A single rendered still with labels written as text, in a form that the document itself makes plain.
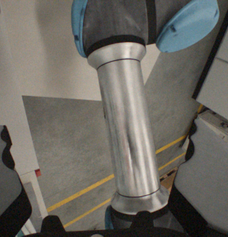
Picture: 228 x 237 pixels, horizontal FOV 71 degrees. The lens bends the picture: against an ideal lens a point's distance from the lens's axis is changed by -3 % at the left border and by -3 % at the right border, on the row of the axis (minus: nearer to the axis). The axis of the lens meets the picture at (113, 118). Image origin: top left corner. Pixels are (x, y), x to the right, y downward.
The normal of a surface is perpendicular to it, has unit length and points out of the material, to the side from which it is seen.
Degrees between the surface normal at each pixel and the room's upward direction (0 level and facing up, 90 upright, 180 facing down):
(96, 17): 57
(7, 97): 0
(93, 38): 81
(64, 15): 0
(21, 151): 0
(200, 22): 41
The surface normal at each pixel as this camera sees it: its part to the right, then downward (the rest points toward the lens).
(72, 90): 0.54, 0.56
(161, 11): -0.01, 0.54
